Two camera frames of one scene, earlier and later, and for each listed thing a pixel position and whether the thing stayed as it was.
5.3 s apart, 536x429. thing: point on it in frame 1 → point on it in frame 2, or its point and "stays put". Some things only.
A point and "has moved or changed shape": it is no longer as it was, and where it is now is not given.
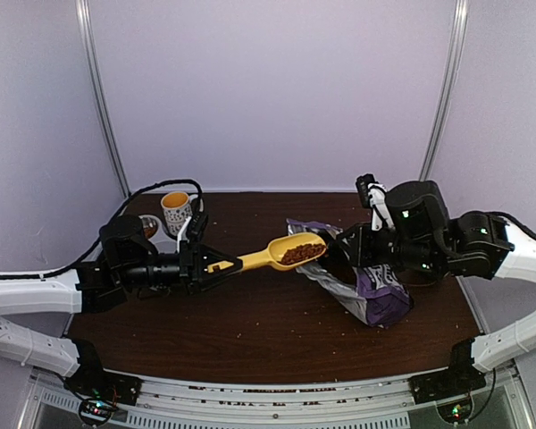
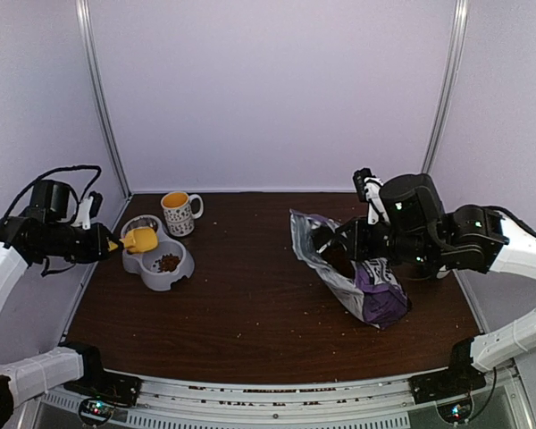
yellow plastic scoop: x=286 y=251 has moved or changed shape
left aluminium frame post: x=98 y=95 stays put
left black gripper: x=191 y=268 → x=98 y=250
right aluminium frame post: x=460 y=34 stays put
